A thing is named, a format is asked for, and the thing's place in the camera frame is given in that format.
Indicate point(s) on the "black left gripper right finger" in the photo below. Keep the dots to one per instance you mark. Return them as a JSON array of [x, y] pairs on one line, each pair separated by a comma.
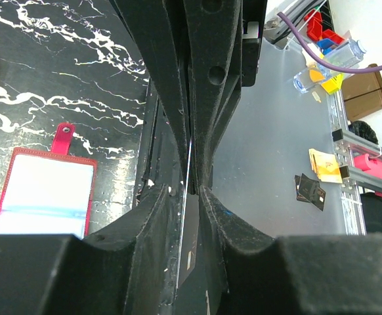
[[249, 272]]

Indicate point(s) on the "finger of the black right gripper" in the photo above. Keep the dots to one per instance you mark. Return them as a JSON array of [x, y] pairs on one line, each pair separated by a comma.
[[155, 29], [215, 35]]

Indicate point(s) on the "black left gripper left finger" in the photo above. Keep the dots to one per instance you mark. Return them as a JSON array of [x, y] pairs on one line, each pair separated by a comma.
[[119, 269]]

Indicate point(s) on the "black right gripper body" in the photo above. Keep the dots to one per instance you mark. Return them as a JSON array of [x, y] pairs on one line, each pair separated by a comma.
[[253, 18]]

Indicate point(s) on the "red leather card holder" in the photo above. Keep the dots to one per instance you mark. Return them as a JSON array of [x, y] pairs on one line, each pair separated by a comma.
[[48, 192]]

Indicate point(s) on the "black cards on floor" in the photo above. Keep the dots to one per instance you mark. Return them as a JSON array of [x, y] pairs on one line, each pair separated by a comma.
[[309, 191]]

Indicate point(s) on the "gold cards on floor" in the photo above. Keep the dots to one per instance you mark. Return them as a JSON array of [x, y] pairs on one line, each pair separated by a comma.
[[325, 166]]

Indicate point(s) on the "clear plastic bottle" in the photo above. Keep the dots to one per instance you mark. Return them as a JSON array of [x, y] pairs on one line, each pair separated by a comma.
[[323, 67]]

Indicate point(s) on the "aluminium frame rail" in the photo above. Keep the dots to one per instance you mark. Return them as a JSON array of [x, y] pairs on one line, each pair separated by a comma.
[[346, 146]]

